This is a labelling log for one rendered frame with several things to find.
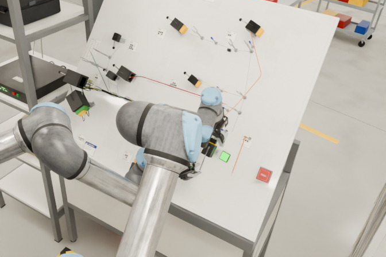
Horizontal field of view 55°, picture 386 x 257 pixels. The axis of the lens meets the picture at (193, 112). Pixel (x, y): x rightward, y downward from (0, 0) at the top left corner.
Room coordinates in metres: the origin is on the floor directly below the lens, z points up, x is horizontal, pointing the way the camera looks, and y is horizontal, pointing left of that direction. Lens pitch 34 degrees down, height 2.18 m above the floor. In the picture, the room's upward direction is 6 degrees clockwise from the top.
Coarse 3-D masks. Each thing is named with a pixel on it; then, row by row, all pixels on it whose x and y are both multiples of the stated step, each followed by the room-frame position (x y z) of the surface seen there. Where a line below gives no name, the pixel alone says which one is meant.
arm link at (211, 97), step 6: (204, 90) 1.15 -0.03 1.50; (210, 90) 1.14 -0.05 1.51; (216, 90) 1.14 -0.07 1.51; (204, 96) 1.12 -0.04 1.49; (210, 96) 1.12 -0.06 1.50; (216, 96) 1.12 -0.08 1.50; (204, 102) 1.11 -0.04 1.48; (210, 102) 1.10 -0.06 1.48; (216, 102) 1.11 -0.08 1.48; (216, 108) 1.11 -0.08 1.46
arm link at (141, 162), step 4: (140, 148) 1.03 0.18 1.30; (144, 148) 1.02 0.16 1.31; (140, 152) 1.02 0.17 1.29; (136, 156) 1.02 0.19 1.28; (140, 156) 1.01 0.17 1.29; (136, 160) 1.00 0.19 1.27; (140, 160) 0.99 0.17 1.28; (144, 160) 0.99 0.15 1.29; (140, 164) 0.98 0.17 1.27; (144, 164) 0.98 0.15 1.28; (140, 168) 0.99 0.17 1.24; (144, 168) 0.99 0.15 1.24
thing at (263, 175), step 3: (261, 168) 1.18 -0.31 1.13; (258, 171) 1.18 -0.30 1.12; (261, 171) 1.17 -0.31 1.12; (264, 171) 1.17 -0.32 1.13; (267, 171) 1.17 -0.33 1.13; (270, 171) 1.18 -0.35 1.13; (258, 174) 1.17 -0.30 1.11; (261, 174) 1.17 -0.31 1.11; (264, 174) 1.16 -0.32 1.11; (267, 174) 1.16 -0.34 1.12; (270, 174) 1.16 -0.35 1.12; (258, 177) 1.16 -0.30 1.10; (261, 177) 1.16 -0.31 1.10; (264, 177) 1.15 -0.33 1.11; (267, 177) 1.15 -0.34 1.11; (261, 180) 1.15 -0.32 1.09; (264, 180) 1.15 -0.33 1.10; (267, 180) 1.15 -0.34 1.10
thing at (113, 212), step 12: (72, 180) 1.49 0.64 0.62; (72, 192) 1.50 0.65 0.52; (84, 192) 1.46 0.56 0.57; (96, 192) 1.42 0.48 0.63; (72, 204) 1.50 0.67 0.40; (84, 204) 1.46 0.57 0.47; (96, 204) 1.42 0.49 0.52; (108, 204) 1.39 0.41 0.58; (120, 204) 1.35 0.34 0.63; (96, 216) 1.42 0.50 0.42; (108, 216) 1.39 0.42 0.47; (120, 216) 1.35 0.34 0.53; (120, 228) 1.35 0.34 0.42
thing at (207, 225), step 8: (176, 208) 1.16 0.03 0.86; (176, 216) 1.16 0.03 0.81; (184, 216) 1.14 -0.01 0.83; (192, 216) 1.12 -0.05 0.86; (200, 216) 1.12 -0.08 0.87; (192, 224) 1.12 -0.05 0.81; (200, 224) 1.10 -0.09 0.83; (208, 224) 1.09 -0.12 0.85; (216, 224) 1.08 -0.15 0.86; (208, 232) 1.09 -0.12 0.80; (216, 232) 1.07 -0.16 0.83; (224, 232) 1.05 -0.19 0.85; (232, 232) 1.05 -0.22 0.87; (224, 240) 1.05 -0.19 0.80; (232, 240) 1.04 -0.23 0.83; (240, 240) 1.02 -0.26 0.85; (248, 240) 1.02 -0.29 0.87; (256, 240) 1.04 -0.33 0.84; (240, 248) 1.02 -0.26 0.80; (248, 248) 1.00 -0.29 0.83
